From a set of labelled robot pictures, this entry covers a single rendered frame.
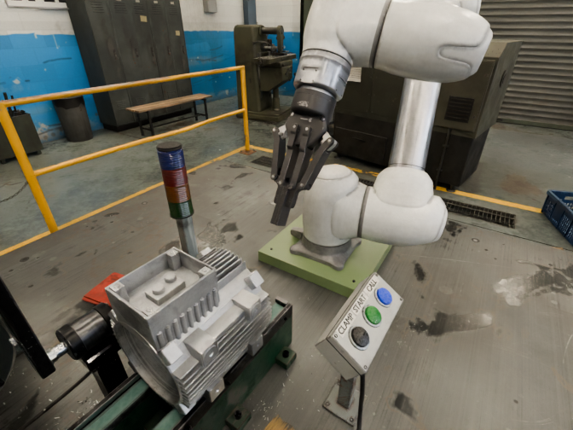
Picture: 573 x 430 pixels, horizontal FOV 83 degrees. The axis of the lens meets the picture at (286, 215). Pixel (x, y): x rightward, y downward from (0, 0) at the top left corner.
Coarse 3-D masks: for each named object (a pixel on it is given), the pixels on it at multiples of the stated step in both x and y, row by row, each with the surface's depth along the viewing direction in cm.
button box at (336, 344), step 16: (368, 288) 54; (352, 304) 51; (368, 304) 52; (400, 304) 56; (336, 320) 51; (352, 320) 49; (384, 320) 52; (336, 336) 46; (384, 336) 50; (336, 352) 47; (352, 352) 46; (368, 352) 47; (336, 368) 48; (352, 368) 46; (368, 368) 46
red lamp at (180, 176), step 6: (180, 168) 78; (162, 174) 78; (168, 174) 77; (174, 174) 77; (180, 174) 78; (186, 174) 80; (168, 180) 78; (174, 180) 78; (180, 180) 79; (186, 180) 81; (168, 186) 79; (174, 186) 79
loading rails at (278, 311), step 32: (288, 320) 72; (256, 352) 64; (288, 352) 72; (128, 384) 56; (224, 384) 57; (256, 384) 68; (96, 416) 52; (128, 416) 54; (160, 416) 59; (192, 416) 51; (224, 416) 61
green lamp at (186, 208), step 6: (168, 204) 83; (174, 204) 81; (180, 204) 82; (186, 204) 83; (192, 204) 86; (174, 210) 82; (180, 210) 82; (186, 210) 83; (192, 210) 86; (174, 216) 83; (180, 216) 83; (186, 216) 84
